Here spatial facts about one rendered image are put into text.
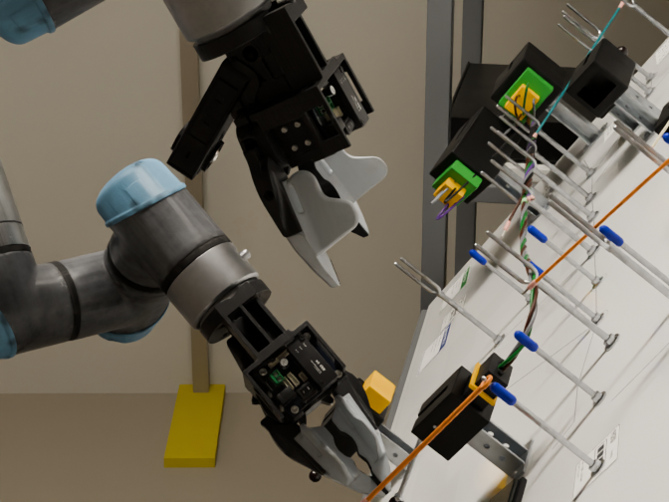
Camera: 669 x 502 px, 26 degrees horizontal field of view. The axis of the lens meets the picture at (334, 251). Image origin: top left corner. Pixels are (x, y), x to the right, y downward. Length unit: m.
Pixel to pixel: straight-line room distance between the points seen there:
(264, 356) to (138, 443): 2.39
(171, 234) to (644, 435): 0.46
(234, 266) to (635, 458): 0.42
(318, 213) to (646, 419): 0.28
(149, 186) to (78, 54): 2.29
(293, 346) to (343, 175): 0.16
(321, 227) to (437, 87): 0.98
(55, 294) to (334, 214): 0.33
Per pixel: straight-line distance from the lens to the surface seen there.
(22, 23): 1.09
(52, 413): 3.78
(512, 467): 1.21
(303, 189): 1.09
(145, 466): 3.50
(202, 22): 1.06
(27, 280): 1.32
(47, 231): 3.71
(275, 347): 1.22
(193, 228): 1.27
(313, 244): 1.09
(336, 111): 1.10
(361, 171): 1.16
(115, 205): 1.29
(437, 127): 2.07
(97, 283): 1.33
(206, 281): 1.25
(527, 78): 1.82
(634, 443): 1.03
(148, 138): 3.60
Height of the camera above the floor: 1.69
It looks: 21 degrees down
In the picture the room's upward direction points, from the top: straight up
